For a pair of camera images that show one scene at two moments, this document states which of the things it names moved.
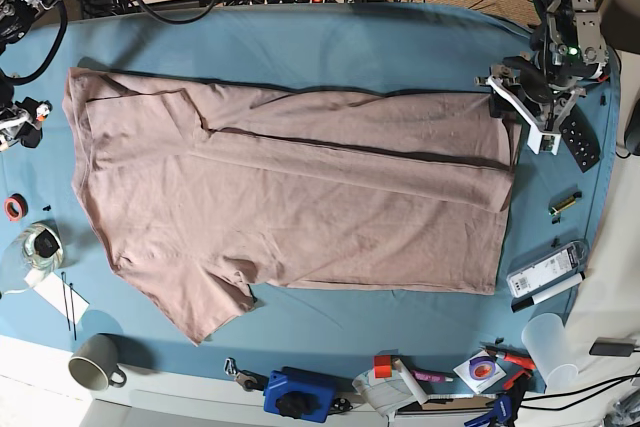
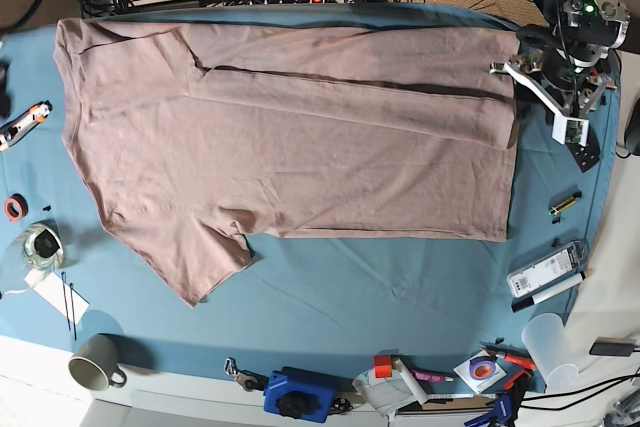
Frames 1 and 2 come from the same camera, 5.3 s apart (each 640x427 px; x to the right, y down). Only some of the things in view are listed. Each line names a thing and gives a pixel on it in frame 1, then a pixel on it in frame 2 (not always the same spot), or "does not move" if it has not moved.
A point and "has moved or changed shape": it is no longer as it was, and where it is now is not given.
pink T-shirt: x=205 y=194 has moved or changed shape
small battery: x=565 y=203 does not move
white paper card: x=58 y=292 does not move
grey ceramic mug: x=95 y=364 does not move
